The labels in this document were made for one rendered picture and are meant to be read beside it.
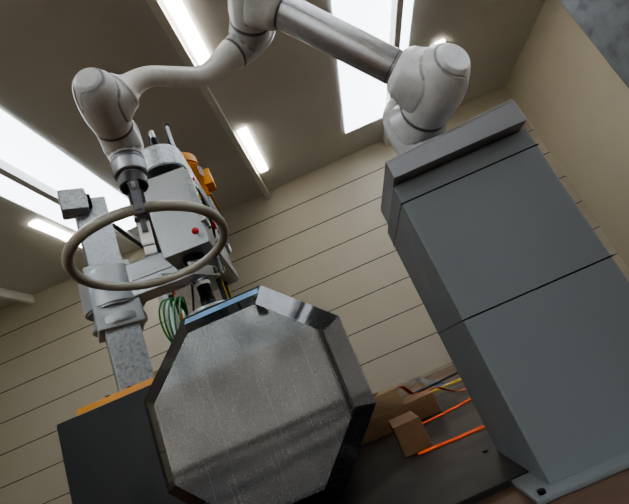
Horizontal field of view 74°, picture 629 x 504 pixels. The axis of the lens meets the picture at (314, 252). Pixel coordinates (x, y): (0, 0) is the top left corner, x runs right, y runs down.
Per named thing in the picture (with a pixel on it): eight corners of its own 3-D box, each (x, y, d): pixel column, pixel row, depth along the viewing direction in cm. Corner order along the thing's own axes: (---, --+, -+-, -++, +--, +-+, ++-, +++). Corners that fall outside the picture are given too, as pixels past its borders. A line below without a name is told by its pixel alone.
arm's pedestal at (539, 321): (623, 395, 134) (495, 187, 158) (764, 410, 86) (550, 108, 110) (479, 458, 134) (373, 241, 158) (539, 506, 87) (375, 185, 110)
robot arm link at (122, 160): (147, 168, 123) (151, 184, 121) (113, 174, 120) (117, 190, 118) (142, 147, 115) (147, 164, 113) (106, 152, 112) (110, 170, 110)
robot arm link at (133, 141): (115, 176, 121) (95, 147, 109) (105, 136, 127) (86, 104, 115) (152, 166, 123) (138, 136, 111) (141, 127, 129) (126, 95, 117)
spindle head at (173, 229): (189, 283, 221) (165, 212, 234) (228, 268, 224) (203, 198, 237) (165, 264, 187) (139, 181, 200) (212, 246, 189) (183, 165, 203)
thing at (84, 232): (114, 306, 150) (113, 298, 152) (243, 255, 155) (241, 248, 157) (19, 252, 105) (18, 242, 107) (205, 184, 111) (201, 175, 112)
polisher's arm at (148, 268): (73, 317, 238) (64, 277, 245) (102, 326, 271) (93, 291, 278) (199, 269, 247) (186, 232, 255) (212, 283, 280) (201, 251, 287)
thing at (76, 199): (52, 214, 252) (47, 193, 257) (71, 224, 269) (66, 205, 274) (84, 201, 253) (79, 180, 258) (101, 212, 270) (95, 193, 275)
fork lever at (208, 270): (192, 286, 219) (188, 277, 219) (227, 273, 221) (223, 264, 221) (153, 290, 150) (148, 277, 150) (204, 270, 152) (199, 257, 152)
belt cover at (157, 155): (193, 247, 288) (186, 226, 293) (228, 234, 291) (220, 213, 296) (134, 181, 197) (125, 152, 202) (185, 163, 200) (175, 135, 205)
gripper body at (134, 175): (143, 164, 113) (151, 192, 109) (148, 183, 120) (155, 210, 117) (113, 169, 110) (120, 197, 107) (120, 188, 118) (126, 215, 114)
